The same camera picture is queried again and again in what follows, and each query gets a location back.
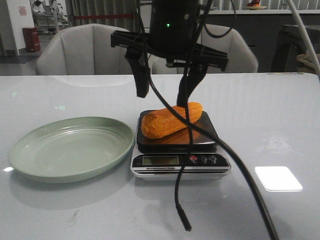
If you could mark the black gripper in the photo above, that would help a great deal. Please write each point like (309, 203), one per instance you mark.
(173, 35)

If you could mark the orange corn cob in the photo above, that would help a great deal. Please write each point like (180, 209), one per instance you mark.
(161, 123)

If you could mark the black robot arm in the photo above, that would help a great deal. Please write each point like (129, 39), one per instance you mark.
(175, 3)

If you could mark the white drawer cabinet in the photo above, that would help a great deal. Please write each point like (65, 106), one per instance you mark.
(145, 7)

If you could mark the red barrier belt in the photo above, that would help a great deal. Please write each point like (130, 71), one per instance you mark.
(103, 17)

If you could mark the right grey armchair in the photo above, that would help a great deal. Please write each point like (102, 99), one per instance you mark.
(241, 59)

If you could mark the grey armchair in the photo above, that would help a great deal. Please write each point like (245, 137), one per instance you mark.
(241, 59)
(84, 50)

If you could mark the left grey armchair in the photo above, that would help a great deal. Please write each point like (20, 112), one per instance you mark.
(84, 50)

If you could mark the digital kitchen scale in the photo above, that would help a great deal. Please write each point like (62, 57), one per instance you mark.
(161, 159)

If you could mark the dark grey counter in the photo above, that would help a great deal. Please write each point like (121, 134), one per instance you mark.
(260, 28)

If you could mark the fruit bowl on counter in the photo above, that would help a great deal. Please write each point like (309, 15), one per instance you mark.
(254, 5)

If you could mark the grey curtain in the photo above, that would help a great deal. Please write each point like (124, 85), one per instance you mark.
(103, 7)

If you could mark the dark appliance at right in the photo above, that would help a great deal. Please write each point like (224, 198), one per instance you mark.
(289, 45)

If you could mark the pale green plate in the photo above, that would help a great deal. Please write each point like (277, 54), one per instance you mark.
(72, 150)

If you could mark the red trash bin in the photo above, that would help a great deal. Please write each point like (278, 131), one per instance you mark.
(31, 39)

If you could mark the beige folded cloth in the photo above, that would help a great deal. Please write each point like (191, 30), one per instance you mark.
(305, 64)

